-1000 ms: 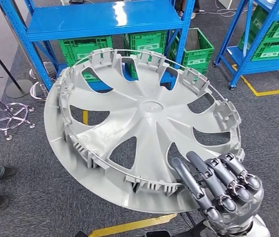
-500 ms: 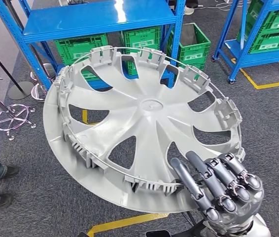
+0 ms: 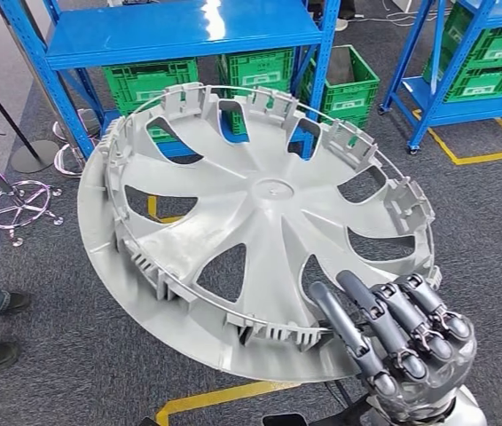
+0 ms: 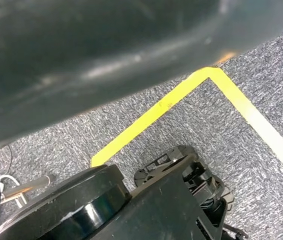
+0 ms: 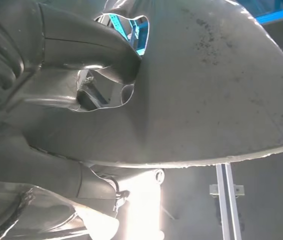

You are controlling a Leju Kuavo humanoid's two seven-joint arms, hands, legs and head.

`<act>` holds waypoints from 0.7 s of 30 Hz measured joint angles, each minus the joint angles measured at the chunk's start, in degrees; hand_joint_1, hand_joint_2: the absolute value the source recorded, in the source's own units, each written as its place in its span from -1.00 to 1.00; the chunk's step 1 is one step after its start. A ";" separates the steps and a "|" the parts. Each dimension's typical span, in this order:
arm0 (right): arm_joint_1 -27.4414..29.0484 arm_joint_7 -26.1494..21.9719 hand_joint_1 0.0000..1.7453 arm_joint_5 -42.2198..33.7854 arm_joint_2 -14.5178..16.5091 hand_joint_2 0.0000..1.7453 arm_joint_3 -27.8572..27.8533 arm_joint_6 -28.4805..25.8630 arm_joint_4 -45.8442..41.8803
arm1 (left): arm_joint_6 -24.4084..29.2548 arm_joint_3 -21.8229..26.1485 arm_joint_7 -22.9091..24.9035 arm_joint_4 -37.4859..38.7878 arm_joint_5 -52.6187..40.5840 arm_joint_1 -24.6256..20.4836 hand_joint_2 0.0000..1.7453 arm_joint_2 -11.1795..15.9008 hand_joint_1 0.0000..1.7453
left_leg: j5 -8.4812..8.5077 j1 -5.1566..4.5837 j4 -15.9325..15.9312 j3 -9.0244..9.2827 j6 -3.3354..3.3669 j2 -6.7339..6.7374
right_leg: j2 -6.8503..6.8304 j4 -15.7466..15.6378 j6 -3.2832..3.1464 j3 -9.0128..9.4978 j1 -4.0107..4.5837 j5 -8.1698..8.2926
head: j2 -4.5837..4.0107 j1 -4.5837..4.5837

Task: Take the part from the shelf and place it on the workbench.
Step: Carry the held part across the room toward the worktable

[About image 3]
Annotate yellow floor tape marking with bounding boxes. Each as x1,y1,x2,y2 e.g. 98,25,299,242
412,107,502,168
146,194,184,225

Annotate blue metal shelf rack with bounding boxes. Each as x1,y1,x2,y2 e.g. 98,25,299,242
0,0,341,161
377,0,502,156

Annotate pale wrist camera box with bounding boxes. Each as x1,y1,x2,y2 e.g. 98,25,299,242
261,412,308,426

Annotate chrome ring stool base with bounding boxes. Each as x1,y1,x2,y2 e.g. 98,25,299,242
52,107,102,178

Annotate grey plastic wheel cover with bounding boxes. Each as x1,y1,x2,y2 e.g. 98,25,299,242
75,81,443,385

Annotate white floor cable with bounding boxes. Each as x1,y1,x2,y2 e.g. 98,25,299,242
356,0,452,28

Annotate seated person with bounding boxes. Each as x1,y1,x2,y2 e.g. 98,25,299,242
310,0,357,32

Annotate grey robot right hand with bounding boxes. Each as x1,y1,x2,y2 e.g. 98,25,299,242
308,270,479,422

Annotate black barrier stanchion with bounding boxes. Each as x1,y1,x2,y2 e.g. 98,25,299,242
0,58,61,175

